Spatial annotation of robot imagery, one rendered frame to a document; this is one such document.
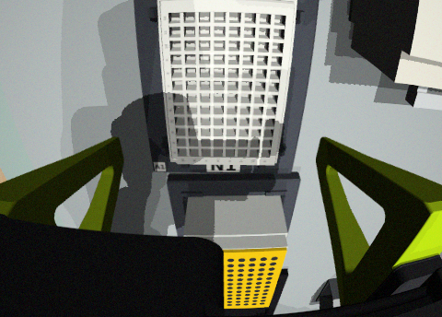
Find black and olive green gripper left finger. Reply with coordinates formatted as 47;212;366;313
0;136;124;232

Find pale grey bench mat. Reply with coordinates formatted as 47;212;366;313
0;0;442;314

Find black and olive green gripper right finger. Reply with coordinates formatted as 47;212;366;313
316;137;442;306

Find white assay plate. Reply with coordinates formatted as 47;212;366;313
157;0;297;165

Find grey push-button box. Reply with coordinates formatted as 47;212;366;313
316;278;341;310

